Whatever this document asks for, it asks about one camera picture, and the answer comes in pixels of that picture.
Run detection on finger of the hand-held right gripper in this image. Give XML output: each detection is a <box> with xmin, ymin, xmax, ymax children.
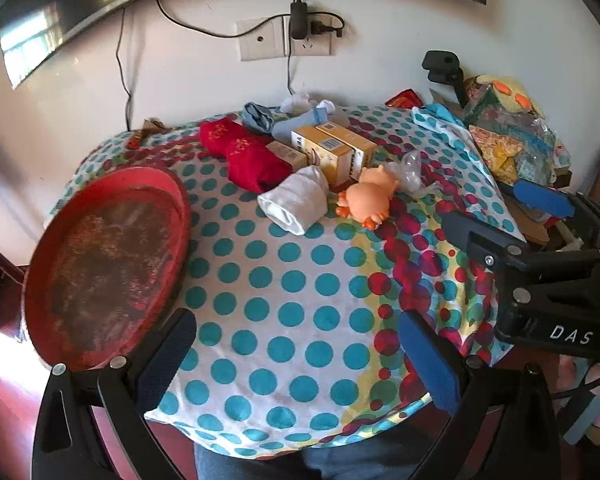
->
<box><xmin>512</xmin><ymin>180</ymin><xmax>600</xmax><ymax>261</ymax></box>
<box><xmin>440</xmin><ymin>210</ymin><xmax>531</xmax><ymax>286</ymax></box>

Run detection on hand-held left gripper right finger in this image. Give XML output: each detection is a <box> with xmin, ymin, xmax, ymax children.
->
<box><xmin>399</xmin><ymin>310</ymin><xmax>563</xmax><ymax>480</ymax></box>

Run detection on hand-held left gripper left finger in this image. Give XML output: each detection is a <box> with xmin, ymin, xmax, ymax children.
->
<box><xmin>32</xmin><ymin>308</ymin><xmax>197</xmax><ymax>480</ymax></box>

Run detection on clear plastic bag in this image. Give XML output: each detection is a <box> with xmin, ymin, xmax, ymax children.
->
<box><xmin>390</xmin><ymin>152</ymin><xmax>441</xmax><ymax>196</ymax></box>

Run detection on orange rubber toy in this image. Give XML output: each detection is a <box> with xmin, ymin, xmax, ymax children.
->
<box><xmin>336</xmin><ymin>165</ymin><xmax>401</xmax><ymax>231</ymax></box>

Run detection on red round tray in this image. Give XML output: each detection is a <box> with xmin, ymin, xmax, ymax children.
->
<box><xmin>22</xmin><ymin>167</ymin><xmax>193</xmax><ymax>373</ymax></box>

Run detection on yellow carton box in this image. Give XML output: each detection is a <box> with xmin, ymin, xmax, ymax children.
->
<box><xmin>316</xmin><ymin>122</ymin><xmax>378</xmax><ymax>181</ymax></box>
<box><xmin>291</xmin><ymin>127</ymin><xmax>352</xmax><ymax>193</ymax></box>

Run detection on light blue sock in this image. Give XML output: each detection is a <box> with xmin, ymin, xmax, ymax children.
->
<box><xmin>272</xmin><ymin>109</ymin><xmax>331</xmax><ymax>141</ymax></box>

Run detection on red embroidered sock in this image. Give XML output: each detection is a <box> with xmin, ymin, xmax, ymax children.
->
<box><xmin>224</xmin><ymin>137</ymin><xmax>293</xmax><ymax>193</ymax></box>
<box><xmin>198</xmin><ymin>119</ymin><xmax>251</xmax><ymax>158</ymax></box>

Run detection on grey-blue sock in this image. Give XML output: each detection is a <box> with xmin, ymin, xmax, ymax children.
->
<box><xmin>244</xmin><ymin>102</ymin><xmax>277</xmax><ymax>136</ymax></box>

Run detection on brown cardboard piece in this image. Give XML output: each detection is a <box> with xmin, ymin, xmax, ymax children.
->
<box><xmin>500</xmin><ymin>187</ymin><xmax>581</xmax><ymax>253</ymax></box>

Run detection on clear bags of colourful snacks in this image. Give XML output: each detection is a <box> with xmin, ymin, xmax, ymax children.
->
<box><xmin>467</xmin><ymin>110</ymin><xmax>561</xmax><ymax>183</ymax></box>

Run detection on yellow plush toy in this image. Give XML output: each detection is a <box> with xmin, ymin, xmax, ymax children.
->
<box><xmin>472</xmin><ymin>74</ymin><xmax>543</xmax><ymax>116</ymax></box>

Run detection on polka dot tablecloth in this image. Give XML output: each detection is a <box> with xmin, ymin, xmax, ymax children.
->
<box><xmin>50</xmin><ymin>105</ymin><xmax>528</xmax><ymax>461</ymax></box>

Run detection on light blue patterned cloth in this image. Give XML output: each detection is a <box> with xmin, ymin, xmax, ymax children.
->
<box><xmin>412</xmin><ymin>102</ymin><xmax>468</xmax><ymax>133</ymax></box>

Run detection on red snack packet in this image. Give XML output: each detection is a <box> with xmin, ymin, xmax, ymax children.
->
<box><xmin>385</xmin><ymin>89</ymin><xmax>423</xmax><ymax>110</ymax></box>

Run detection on black clamp stand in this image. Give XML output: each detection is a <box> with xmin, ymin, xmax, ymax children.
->
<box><xmin>421</xmin><ymin>50</ymin><xmax>466</xmax><ymax>108</ymax></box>

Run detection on small brown box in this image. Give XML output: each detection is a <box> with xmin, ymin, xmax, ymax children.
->
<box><xmin>266</xmin><ymin>140</ymin><xmax>308</xmax><ymax>171</ymax></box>

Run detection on black power adapter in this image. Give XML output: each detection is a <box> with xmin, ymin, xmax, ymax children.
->
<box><xmin>290</xmin><ymin>0</ymin><xmax>310</xmax><ymax>41</ymax></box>

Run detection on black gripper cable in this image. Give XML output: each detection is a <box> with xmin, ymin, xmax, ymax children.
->
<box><xmin>550</xmin><ymin>372</ymin><xmax>600</xmax><ymax>403</ymax></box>

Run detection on grey wrist strap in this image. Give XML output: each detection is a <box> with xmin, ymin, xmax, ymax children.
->
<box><xmin>562</xmin><ymin>390</ymin><xmax>600</xmax><ymax>446</ymax></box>

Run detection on wall power socket plate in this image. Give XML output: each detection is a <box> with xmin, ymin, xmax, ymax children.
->
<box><xmin>283</xmin><ymin>12</ymin><xmax>332</xmax><ymax>57</ymax></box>

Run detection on black wall plug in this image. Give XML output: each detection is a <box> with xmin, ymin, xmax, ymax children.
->
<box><xmin>310</xmin><ymin>19</ymin><xmax>346</xmax><ymax>38</ymax></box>

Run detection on black hanging wall cable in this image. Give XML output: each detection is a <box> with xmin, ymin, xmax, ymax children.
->
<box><xmin>116</xmin><ymin>7</ymin><xmax>133</xmax><ymax>131</ymax></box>

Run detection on black television cable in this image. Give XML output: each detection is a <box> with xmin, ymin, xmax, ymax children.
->
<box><xmin>154</xmin><ymin>0</ymin><xmax>287</xmax><ymax>38</ymax></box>

